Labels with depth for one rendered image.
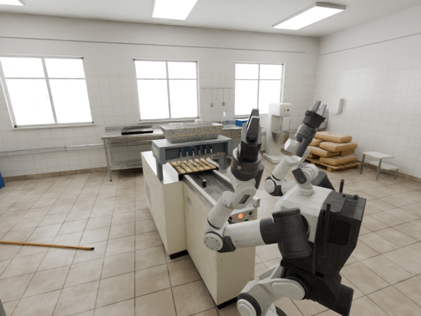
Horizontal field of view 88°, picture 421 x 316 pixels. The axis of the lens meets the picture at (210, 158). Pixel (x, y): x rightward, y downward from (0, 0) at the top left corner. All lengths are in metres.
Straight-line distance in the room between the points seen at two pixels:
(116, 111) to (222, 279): 4.17
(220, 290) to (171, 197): 0.85
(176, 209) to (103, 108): 3.50
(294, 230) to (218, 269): 1.04
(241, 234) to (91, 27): 4.96
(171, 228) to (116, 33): 4.10
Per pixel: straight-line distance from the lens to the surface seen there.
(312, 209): 0.90
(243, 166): 0.65
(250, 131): 0.60
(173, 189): 2.07
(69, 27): 5.40
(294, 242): 0.79
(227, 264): 1.76
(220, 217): 0.82
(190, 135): 2.04
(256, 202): 1.58
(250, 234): 0.83
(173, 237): 2.31
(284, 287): 1.18
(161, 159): 1.94
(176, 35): 5.39
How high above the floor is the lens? 1.60
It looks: 16 degrees down
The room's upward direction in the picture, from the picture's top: 1 degrees counter-clockwise
